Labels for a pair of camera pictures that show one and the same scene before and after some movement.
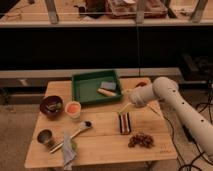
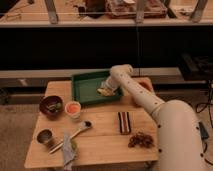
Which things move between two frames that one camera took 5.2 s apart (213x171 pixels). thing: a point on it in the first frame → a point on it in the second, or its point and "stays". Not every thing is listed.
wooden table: [98, 132] stays
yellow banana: [106, 92] stays
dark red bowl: [52, 106] stays
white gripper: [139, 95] → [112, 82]
